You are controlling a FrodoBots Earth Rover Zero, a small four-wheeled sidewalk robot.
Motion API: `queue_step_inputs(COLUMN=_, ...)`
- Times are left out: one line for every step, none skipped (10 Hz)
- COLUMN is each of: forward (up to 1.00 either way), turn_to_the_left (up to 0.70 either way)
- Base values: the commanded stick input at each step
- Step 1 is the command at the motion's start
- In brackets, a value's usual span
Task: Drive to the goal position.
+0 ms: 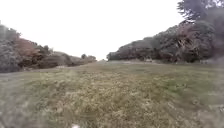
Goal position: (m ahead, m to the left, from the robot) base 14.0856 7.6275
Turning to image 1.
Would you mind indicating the dry green grass field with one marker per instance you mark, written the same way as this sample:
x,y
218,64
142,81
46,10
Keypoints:
x,y
110,93

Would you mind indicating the row of dark trees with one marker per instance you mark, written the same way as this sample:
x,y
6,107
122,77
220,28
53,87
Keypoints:
x,y
180,43

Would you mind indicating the robot's own part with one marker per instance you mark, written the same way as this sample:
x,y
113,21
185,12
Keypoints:
x,y
75,126

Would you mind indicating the row of brownish bushes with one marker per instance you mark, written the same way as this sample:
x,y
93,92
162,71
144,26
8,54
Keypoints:
x,y
30,55

